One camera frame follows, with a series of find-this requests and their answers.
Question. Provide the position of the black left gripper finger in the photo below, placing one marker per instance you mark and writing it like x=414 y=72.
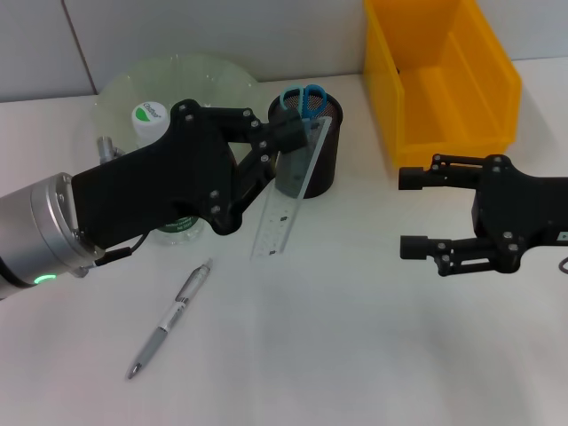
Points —
x=290 y=133

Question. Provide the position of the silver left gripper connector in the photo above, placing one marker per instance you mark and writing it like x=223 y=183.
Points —
x=106 y=148

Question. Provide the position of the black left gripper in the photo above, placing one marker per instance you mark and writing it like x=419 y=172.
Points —
x=155 y=191

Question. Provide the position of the black mesh pen holder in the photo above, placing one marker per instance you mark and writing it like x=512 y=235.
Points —
x=324 y=168

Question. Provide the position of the blue scissors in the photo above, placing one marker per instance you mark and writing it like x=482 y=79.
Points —
x=310 y=100

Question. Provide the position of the clear green-label water bottle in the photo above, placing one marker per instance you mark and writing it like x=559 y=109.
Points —
x=148 y=117

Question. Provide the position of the grey clear pen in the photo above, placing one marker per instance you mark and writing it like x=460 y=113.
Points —
x=173 y=315

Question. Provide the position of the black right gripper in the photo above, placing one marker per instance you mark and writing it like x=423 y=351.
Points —
x=519 y=208

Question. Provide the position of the yellow plastic bin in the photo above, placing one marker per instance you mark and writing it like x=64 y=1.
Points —
x=444 y=111

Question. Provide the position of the clear plastic ruler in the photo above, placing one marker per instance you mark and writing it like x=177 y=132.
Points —
x=275 y=231

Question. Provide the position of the green glass fruit plate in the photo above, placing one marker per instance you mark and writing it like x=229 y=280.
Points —
x=177 y=80

